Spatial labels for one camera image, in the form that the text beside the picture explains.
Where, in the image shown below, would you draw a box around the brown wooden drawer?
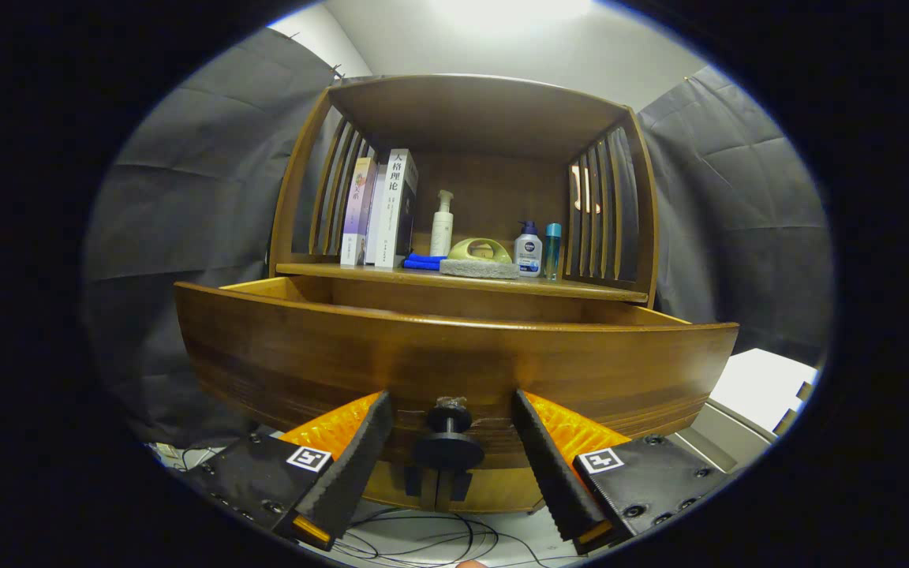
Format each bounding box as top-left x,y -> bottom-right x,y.
174,275 -> 739,474

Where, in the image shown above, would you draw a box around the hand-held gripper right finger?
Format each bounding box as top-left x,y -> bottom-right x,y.
511,388 -> 731,555

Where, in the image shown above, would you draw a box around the wooden cabinet door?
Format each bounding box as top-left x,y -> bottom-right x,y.
439,465 -> 546,514
364,461 -> 438,510

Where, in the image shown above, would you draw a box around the brown wooden cabinet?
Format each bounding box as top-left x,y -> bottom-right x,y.
269,73 -> 659,514

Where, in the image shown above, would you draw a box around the thick white book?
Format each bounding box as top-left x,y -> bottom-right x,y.
376,148 -> 419,270

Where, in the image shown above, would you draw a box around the purple book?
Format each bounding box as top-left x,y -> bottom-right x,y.
340,156 -> 379,267

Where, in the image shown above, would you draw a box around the thin white book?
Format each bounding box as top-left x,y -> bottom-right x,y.
365,164 -> 388,265

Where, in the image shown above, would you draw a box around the white lotion bottle blue cap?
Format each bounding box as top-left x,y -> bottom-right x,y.
514,221 -> 544,278

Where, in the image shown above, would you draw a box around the green scrub brush grey pad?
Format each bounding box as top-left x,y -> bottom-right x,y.
439,237 -> 520,280

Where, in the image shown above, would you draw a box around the teal glass bottle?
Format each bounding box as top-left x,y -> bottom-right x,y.
544,222 -> 563,282

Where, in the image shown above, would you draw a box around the white pump bottle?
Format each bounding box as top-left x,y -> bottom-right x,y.
430,189 -> 455,257

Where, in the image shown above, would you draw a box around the black drawer knob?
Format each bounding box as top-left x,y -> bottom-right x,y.
411,397 -> 485,472

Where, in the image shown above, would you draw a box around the ceiling light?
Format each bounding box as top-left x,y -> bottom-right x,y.
431,0 -> 593,24

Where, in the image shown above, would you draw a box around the black floor cables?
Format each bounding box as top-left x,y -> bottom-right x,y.
336,509 -> 574,568

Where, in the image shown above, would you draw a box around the wooden countertop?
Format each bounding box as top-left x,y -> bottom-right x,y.
277,252 -> 649,304

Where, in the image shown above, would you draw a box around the grey slatted panel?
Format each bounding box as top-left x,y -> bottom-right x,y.
671,398 -> 779,474

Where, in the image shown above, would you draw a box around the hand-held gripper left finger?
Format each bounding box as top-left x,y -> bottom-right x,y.
186,389 -> 395,553

